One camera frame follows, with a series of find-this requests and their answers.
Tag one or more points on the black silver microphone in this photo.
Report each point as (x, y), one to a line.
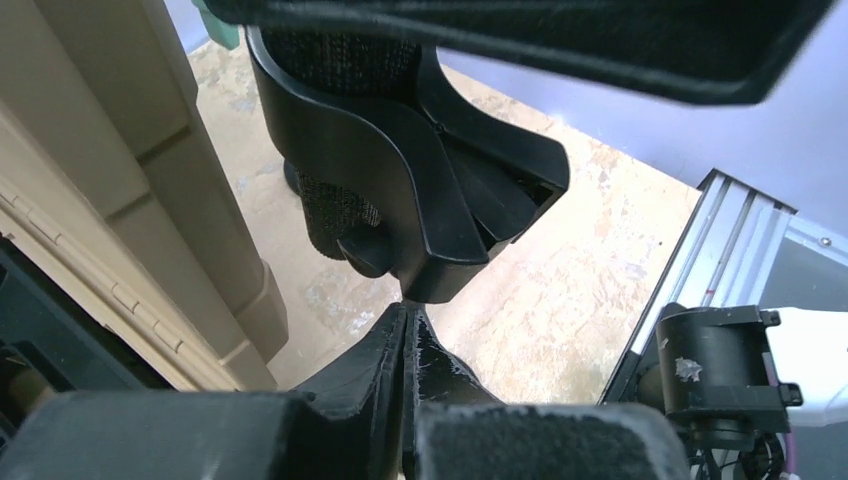
(329, 101)

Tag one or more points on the round base stand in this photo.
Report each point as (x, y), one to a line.
(475, 184)

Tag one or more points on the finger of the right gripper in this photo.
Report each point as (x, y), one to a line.
(696, 52)

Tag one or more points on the tan plastic toolbox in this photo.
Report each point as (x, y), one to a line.
(111, 185)

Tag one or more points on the green microphone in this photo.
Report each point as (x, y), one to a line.
(220, 32)

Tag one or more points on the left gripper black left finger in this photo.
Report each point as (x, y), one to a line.
(350, 426)

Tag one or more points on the aluminium frame rail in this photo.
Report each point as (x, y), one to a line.
(739, 247)

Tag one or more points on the black tool tray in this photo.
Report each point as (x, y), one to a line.
(50, 344)

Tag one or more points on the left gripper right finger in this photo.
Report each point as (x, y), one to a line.
(432, 374)

